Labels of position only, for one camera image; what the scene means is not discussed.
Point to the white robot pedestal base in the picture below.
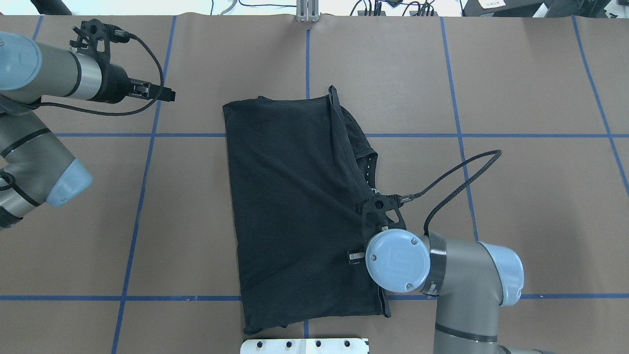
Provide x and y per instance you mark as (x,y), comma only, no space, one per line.
(306,346)

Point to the black graphic t-shirt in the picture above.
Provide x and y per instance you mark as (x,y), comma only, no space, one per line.
(299,172)

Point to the aluminium frame post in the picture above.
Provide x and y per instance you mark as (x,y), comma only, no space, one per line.
(307,11)

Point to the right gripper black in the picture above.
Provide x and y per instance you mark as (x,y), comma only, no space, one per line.
(355,255)

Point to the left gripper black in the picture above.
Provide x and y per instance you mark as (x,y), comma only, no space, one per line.
(116,86)

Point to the brown paper table cover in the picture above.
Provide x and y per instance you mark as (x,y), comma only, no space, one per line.
(145,262)

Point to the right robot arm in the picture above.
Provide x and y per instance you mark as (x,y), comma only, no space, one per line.
(470,280)

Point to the black box with label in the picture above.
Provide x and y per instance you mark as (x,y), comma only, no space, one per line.
(501,8)

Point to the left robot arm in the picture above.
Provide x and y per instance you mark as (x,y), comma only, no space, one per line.
(39,168)

